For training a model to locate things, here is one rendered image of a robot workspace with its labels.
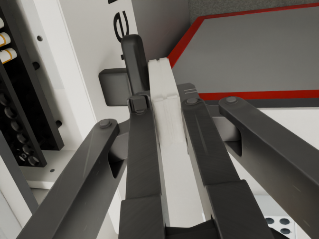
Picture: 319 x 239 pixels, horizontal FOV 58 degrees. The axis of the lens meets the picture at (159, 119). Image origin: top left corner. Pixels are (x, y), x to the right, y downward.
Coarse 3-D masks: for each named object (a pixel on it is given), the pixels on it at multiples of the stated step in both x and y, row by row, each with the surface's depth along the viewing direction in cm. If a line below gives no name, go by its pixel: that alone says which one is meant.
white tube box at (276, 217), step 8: (256, 200) 41; (264, 200) 40; (272, 200) 40; (264, 208) 39; (272, 208) 39; (280, 208) 39; (264, 216) 38; (272, 216) 38; (280, 216) 38; (288, 216) 37; (272, 224) 39; (280, 224) 39; (288, 224) 38; (296, 224) 38; (280, 232) 39; (288, 232) 39; (296, 232) 38
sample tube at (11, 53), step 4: (8, 48) 26; (0, 52) 25; (4, 52) 26; (8, 52) 26; (12, 52) 26; (0, 56) 25; (4, 56) 26; (8, 56) 26; (12, 56) 26; (16, 56) 27; (4, 60) 26; (8, 60) 26
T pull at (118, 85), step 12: (132, 36) 19; (132, 48) 19; (132, 60) 19; (144, 60) 20; (108, 72) 20; (120, 72) 20; (132, 72) 20; (144, 72) 20; (108, 84) 21; (120, 84) 20; (132, 84) 20; (144, 84) 20; (108, 96) 21; (120, 96) 21
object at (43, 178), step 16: (16, 0) 28; (16, 16) 29; (32, 32) 29; (32, 48) 30; (48, 80) 32; (48, 96) 33; (64, 96) 32; (64, 112) 34; (64, 128) 35; (64, 144) 36; (80, 144) 36; (48, 160) 35; (64, 160) 35; (32, 176) 33; (48, 176) 32
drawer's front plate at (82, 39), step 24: (48, 0) 17; (72, 0) 18; (96, 0) 21; (120, 0) 24; (48, 24) 18; (72, 24) 18; (96, 24) 21; (72, 48) 18; (96, 48) 21; (120, 48) 24; (72, 72) 19; (96, 72) 21; (72, 96) 20; (96, 96) 21; (96, 120) 21; (120, 120) 24; (120, 192) 24
